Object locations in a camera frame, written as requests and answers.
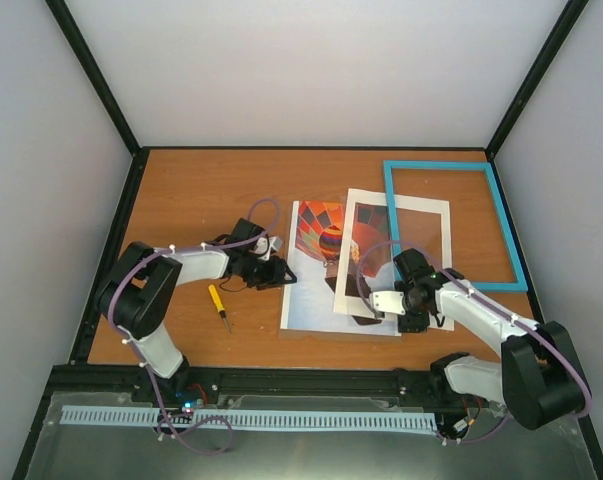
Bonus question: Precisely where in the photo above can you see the hot air balloon photo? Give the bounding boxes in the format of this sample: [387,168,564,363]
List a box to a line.
[279,199,402,337]

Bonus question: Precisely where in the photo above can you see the small lit circuit board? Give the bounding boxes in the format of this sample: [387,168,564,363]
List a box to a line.
[174,383,208,414]

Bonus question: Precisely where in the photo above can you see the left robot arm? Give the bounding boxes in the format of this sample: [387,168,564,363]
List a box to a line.
[95,218,297,403]

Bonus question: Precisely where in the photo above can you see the blue picture frame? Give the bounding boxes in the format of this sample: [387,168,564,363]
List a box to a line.
[382,159,528,295]

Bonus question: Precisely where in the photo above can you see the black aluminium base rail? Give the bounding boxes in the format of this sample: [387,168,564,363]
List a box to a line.
[157,367,475,411]

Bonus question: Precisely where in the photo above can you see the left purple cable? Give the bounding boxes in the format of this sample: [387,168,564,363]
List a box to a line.
[108,198,282,459]

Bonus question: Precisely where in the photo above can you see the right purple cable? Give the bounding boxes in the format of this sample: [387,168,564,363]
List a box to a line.
[354,240,595,446]

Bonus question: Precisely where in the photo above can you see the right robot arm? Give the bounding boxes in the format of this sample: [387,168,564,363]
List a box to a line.
[393,249,592,430]

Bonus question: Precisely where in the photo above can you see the white mat board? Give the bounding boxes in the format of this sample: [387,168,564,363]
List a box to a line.
[333,189,452,336]

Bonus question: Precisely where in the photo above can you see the purple cable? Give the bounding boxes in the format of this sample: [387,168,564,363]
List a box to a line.
[108,198,282,459]
[354,240,595,446]

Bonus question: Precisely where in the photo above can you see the yellow handled screwdriver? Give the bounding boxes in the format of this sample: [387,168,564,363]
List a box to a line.
[208,284,232,334]

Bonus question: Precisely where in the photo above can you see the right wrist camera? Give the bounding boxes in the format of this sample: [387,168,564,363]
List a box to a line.
[369,290,406,318]

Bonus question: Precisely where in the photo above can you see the blue slotted cable duct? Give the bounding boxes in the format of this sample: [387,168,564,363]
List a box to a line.
[59,405,437,435]

